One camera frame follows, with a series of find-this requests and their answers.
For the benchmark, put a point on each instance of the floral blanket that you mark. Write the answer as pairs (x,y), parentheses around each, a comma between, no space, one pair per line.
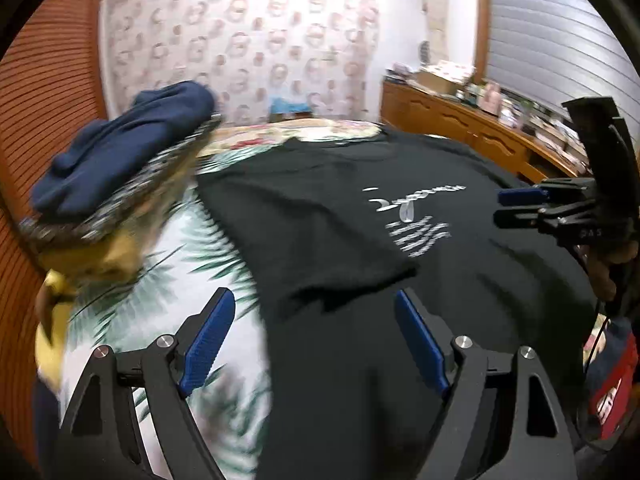
(310,132)

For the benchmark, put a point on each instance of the folded navy garment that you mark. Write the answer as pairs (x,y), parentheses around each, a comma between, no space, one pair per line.
(120,145)

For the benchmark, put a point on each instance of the row of small cabinet clutter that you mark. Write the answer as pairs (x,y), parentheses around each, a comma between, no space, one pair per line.
(520,110)

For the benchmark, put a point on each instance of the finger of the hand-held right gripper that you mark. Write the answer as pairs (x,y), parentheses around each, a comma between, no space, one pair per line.
(517,219)
(520,196)

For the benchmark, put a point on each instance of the printed curtain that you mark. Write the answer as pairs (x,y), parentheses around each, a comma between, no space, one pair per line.
(260,40)

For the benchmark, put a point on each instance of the red printed cloth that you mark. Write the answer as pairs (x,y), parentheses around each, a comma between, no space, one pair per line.
(612,395)

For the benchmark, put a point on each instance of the person's right hand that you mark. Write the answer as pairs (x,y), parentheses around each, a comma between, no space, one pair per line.
(602,270)

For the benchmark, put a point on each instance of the grey window blind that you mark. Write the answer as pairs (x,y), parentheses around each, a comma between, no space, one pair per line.
(550,35)

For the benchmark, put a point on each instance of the leaf print bedsheet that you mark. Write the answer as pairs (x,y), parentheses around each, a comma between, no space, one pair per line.
(200,260)

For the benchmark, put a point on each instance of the cardboard box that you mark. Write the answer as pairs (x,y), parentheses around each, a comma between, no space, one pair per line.
(435,82)

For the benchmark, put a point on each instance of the wooden cabinet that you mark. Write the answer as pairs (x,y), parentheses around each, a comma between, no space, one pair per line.
(450,115)

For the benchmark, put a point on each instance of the pink bottle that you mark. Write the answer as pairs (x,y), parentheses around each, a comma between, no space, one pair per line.
(491,97)

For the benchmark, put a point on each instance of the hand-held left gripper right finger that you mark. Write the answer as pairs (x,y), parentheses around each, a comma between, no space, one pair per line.
(420,345)

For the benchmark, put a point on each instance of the light blue cloth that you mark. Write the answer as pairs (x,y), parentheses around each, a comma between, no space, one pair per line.
(290,106)

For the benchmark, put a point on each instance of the ribbed wooden wardrobe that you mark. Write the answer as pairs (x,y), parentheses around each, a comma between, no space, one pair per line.
(50,85)

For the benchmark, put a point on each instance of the folded yellow garment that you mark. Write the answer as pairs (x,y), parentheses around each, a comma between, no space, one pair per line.
(100,260)

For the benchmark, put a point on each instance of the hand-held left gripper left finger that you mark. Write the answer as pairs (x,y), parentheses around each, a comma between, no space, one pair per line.
(210,340)

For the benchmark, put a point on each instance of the folded patterned garment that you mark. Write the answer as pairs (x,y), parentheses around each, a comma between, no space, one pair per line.
(150,180)

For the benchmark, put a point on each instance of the black printed t-shirt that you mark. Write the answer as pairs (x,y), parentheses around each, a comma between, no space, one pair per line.
(350,240)

